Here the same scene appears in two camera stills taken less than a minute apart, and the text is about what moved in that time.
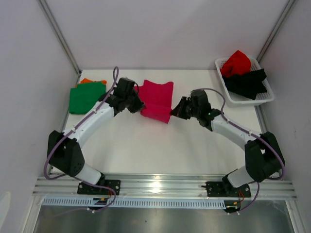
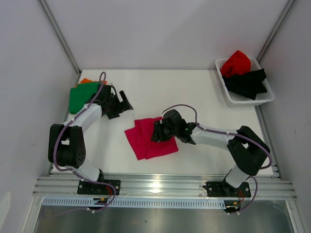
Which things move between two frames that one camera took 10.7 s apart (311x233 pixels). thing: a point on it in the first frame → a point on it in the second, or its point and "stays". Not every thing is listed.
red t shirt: [238, 63] stays
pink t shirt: [157, 98] → [140, 139]
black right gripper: [183, 108] → [160, 131]
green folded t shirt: [83, 98] stays
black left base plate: [85, 189] stays
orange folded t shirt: [88, 80] stays
